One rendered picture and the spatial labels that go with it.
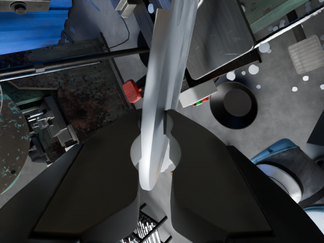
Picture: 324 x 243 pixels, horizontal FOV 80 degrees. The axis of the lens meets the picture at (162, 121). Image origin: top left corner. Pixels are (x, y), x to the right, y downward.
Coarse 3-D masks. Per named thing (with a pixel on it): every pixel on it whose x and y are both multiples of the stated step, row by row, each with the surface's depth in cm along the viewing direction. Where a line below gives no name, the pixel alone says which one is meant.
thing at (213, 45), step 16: (160, 0) 39; (208, 0) 33; (224, 0) 32; (208, 16) 34; (224, 16) 32; (240, 16) 31; (208, 32) 35; (224, 32) 33; (240, 32) 32; (192, 48) 39; (208, 48) 36; (224, 48) 34; (240, 48) 32; (192, 64) 40; (208, 64) 38; (224, 64) 35
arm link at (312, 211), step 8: (320, 192) 44; (304, 200) 45; (312, 200) 44; (320, 200) 44; (304, 208) 45; (312, 208) 44; (320, 208) 43; (312, 216) 44; (320, 216) 43; (320, 224) 44
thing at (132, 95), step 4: (128, 80) 61; (132, 80) 61; (124, 84) 63; (128, 84) 61; (132, 84) 60; (124, 88) 64; (128, 88) 62; (132, 88) 61; (136, 88) 61; (140, 88) 64; (128, 92) 63; (132, 92) 61; (136, 92) 60; (128, 96) 64; (132, 96) 62; (136, 96) 61; (140, 96) 61; (132, 100) 63; (136, 100) 62
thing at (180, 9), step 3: (180, 0) 9; (183, 0) 11; (180, 3) 10; (183, 3) 11; (180, 6) 10; (180, 9) 10; (180, 12) 10; (177, 15) 10; (180, 15) 11; (177, 18) 10; (177, 21) 10; (177, 24) 10
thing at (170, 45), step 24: (192, 0) 20; (168, 24) 9; (192, 24) 27; (168, 48) 9; (168, 72) 11; (144, 96) 10; (168, 96) 14; (144, 120) 10; (144, 144) 11; (144, 168) 13
